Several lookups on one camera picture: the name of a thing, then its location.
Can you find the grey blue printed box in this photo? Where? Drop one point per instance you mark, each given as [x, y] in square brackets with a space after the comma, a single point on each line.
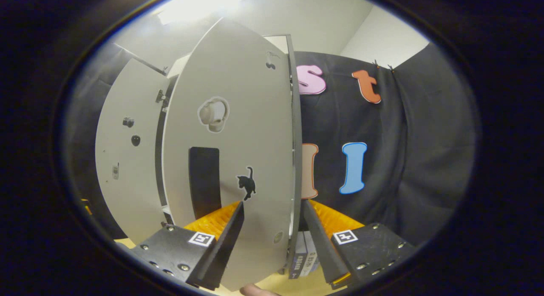
[304, 255]

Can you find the white shoe cabinet door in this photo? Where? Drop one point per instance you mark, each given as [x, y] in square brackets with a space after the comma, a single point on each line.
[127, 181]
[250, 117]

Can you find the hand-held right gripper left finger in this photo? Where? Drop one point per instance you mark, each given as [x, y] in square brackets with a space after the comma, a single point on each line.
[221, 253]

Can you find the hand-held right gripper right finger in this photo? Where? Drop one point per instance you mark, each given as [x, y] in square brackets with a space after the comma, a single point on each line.
[325, 249]

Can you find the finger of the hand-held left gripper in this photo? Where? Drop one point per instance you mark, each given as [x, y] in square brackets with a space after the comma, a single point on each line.
[87, 206]

